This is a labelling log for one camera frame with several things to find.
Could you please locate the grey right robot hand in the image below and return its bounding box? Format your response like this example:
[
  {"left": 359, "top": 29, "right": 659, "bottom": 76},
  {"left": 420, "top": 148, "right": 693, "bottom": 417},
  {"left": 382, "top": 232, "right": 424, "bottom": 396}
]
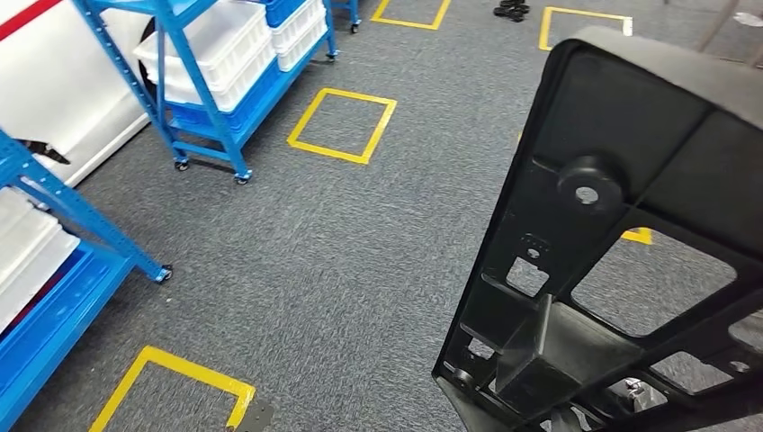
[{"left": 614, "top": 380, "right": 654, "bottom": 412}]

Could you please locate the black plastic plate part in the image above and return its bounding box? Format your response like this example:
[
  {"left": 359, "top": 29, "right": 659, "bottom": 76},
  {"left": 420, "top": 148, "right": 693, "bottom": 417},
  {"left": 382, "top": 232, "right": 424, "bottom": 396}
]
[{"left": 432, "top": 26, "right": 763, "bottom": 432}]

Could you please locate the blue wheeled shelf rack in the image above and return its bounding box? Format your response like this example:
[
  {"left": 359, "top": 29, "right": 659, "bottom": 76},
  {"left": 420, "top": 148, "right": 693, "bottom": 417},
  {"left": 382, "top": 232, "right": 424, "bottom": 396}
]
[
  {"left": 330, "top": 0, "right": 363, "bottom": 34},
  {"left": 71, "top": 0, "right": 342, "bottom": 186}
]

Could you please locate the blue metal shelf rack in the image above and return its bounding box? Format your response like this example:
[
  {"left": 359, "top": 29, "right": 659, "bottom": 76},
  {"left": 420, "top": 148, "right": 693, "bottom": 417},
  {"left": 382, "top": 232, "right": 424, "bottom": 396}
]
[{"left": 0, "top": 128, "right": 174, "bottom": 432}]

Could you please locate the black floor object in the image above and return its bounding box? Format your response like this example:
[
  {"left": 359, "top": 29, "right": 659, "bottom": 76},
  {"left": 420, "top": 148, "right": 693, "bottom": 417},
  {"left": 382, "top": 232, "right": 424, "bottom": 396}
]
[{"left": 493, "top": 0, "right": 531, "bottom": 23}]

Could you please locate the blue plastic crate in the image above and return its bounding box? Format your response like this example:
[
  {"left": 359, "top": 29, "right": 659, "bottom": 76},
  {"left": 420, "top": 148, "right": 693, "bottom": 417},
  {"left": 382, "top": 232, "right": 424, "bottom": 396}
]
[
  {"left": 166, "top": 59, "right": 282, "bottom": 133},
  {"left": 262, "top": 0, "right": 308, "bottom": 28}
]

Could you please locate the white car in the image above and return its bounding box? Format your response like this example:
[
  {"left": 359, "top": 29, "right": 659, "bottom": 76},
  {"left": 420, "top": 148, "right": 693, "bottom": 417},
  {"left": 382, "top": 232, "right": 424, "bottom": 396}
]
[{"left": 0, "top": 0, "right": 150, "bottom": 189}]

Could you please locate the red barrier belt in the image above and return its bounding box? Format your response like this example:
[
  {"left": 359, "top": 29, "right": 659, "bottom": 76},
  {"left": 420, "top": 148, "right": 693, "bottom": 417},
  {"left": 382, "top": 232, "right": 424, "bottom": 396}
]
[{"left": 0, "top": 0, "right": 64, "bottom": 43}]

